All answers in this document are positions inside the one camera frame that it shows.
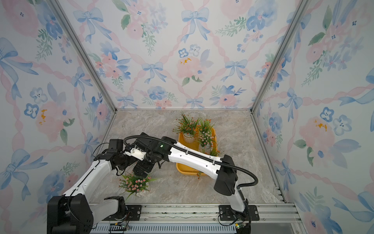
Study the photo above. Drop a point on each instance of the pink flower plant front pot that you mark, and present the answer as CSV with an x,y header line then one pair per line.
x,y
134,185

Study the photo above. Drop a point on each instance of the pink flower plant pot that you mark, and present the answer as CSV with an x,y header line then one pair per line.
x,y
205,139
134,185

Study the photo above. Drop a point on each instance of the yellow plastic storage tray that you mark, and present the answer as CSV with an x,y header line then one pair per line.
x,y
191,165

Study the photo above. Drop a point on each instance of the red flower plant pot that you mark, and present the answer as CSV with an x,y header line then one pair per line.
x,y
212,152
187,126

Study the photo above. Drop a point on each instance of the pink flower plant back pot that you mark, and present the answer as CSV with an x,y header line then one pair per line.
x,y
205,139

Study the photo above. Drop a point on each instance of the orange flower plant white pot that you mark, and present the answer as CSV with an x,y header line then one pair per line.
x,y
205,127

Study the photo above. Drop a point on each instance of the red flower plant front pot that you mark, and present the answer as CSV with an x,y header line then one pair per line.
x,y
212,152

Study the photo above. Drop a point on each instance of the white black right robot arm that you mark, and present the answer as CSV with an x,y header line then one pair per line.
x,y
226,182

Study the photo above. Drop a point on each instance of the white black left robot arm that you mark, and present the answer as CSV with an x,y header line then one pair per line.
x,y
71,212

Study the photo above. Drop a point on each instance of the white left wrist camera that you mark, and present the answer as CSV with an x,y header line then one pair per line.
x,y
137,153

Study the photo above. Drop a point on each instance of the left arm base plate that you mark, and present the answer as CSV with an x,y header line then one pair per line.
x,y
129,212

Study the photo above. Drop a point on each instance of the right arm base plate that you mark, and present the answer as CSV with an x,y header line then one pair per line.
x,y
226,213

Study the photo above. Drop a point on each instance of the aluminium front rail frame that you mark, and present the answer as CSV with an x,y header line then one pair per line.
x,y
204,219

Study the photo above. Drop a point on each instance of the aluminium left corner post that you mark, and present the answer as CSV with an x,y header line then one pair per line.
x,y
67,26

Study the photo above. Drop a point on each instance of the aluminium corner post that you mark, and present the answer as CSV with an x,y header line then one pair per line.
x,y
298,15
67,26

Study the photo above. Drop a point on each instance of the aluminium right corner post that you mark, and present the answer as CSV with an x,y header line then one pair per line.
x,y
298,15

